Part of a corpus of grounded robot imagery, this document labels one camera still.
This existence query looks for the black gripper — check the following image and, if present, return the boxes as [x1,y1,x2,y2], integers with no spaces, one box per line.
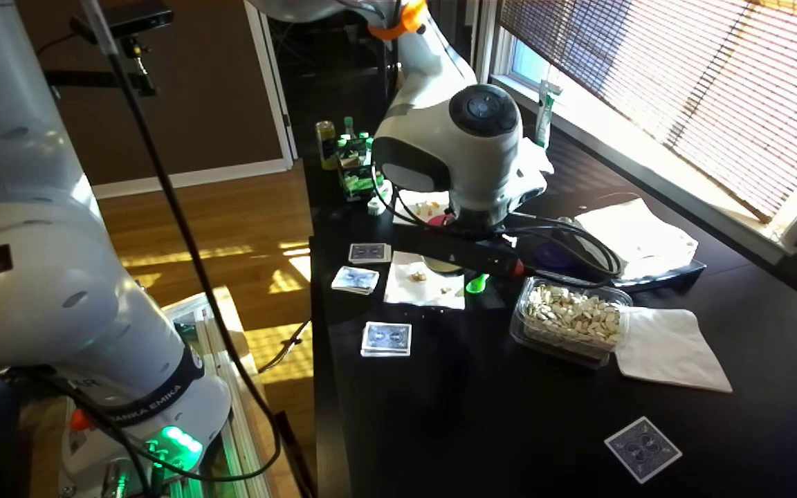
[422,224,533,278]

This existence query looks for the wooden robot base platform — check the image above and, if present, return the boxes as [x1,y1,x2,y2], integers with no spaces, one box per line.
[154,284,306,498]

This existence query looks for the white napkin with crumbs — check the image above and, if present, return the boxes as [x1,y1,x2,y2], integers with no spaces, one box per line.
[383,249,468,311]

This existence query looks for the paper sheet with orange print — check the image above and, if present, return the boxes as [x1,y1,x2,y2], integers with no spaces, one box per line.
[393,188,458,230]

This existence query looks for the clear plastic snack container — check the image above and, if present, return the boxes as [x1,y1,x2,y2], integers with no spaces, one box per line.
[506,274,638,369]

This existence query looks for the green capped bottle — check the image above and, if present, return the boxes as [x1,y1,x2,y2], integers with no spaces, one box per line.
[356,129,386,176]
[342,167,392,205]
[338,113,367,174]

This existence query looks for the stack of white napkins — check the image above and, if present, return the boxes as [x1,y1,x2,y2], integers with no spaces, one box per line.
[573,195,704,284]

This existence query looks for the white spray bottle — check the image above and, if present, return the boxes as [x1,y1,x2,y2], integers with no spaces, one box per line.
[535,76,565,149]

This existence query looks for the green bottles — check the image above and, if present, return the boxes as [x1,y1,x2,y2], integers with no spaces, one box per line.
[313,113,393,205]

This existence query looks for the plain white flat napkin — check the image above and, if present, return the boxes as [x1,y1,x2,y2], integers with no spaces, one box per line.
[613,303,736,394]

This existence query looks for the window blind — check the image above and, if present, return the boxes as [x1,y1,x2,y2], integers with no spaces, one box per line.
[495,0,797,224]

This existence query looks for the thin black camera cable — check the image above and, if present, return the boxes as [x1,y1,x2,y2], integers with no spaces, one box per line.
[506,216,627,286]

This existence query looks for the orange cable strap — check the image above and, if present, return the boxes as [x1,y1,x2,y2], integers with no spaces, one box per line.
[367,0,433,44]

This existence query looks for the long black robot cable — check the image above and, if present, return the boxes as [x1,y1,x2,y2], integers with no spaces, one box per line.
[71,0,320,498]

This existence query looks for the black camera on stand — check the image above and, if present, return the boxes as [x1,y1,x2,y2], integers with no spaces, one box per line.
[43,3,177,100]

